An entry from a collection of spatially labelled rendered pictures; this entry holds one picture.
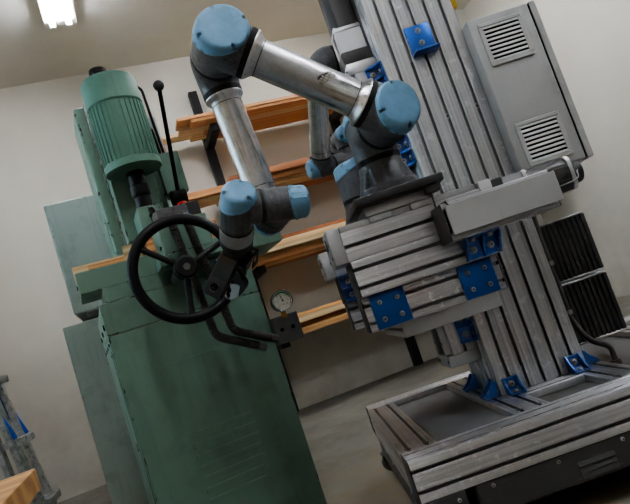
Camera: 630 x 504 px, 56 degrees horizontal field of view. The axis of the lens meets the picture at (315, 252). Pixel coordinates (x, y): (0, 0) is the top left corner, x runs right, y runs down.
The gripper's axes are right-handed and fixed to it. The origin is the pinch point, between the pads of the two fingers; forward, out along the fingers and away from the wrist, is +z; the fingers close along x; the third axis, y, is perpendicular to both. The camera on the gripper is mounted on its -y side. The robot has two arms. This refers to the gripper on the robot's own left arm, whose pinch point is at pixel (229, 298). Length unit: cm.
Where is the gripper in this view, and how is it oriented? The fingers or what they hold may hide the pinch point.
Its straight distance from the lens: 150.4
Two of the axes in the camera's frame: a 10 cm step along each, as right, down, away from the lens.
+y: 4.3, -6.4, 6.3
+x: -8.9, -4.1, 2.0
